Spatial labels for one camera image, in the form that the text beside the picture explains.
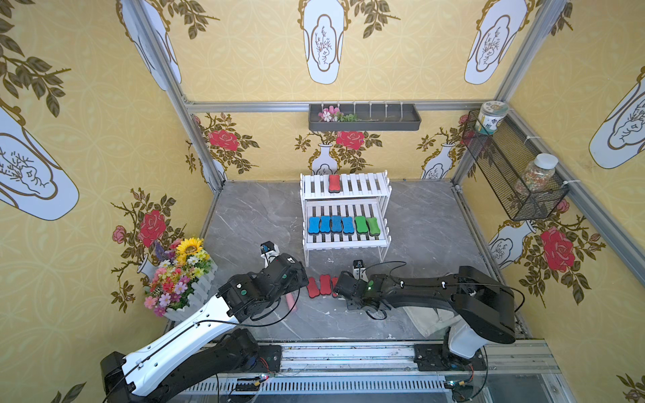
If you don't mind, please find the red eraser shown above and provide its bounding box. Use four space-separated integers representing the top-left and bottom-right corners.
307 277 320 299
328 175 342 194
330 277 339 298
319 275 333 296

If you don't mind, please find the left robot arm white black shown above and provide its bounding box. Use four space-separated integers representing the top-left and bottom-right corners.
101 254 308 402

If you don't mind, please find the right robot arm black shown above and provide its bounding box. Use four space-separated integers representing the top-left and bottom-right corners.
334 266 516 359

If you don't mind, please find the white two-tier slatted shelf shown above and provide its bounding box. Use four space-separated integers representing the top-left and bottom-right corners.
299 171 392 265

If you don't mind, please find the blue eraser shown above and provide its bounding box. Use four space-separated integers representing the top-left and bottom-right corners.
319 216 331 233
307 217 320 235
331 216 343 233
343 217 355 234

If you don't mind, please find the green eraser lower right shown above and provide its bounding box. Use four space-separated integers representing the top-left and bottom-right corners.
366 218 381 238

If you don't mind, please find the green eraser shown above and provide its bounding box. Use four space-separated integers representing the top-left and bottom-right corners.
366 218 381 238
354 216 369 234

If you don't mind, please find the green eraser lower left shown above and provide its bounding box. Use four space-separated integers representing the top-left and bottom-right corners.
354 216 369 234

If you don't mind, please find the grey work glove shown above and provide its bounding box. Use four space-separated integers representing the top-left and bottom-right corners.
403 307 461 338

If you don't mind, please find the flower arrangement white fence planter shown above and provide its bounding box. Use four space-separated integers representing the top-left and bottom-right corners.
139 238 218 322

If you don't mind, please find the small pink flower sprig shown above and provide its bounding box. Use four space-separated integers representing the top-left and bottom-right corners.
318 106 359 123

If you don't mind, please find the clear jar white lid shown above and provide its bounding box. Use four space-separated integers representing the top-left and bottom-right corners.
515 153 559 195

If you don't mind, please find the jar with green label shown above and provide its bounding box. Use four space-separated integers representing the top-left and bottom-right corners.
475 101 509 135

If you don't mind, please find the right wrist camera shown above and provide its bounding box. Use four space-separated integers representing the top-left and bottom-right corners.
352 260 367 281

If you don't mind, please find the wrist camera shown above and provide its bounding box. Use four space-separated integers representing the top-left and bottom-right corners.
352 260 367 281
260 241 280 268

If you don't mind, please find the purple garden fork pink handle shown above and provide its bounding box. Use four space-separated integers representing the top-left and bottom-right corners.
286 293 297 312

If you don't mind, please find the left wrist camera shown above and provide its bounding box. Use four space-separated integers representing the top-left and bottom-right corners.
260 241 280 268

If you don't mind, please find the white slotted cable duct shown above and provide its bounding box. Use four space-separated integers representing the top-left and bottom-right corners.
180 374 448 397

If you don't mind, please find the dark grey wall tray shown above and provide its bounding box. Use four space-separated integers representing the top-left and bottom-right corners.
308 102 422 132

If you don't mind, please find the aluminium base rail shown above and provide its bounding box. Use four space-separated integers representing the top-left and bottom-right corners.
182 339 561 378

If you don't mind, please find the black wire wall basket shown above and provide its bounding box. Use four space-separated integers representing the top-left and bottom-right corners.
463 110 569 221

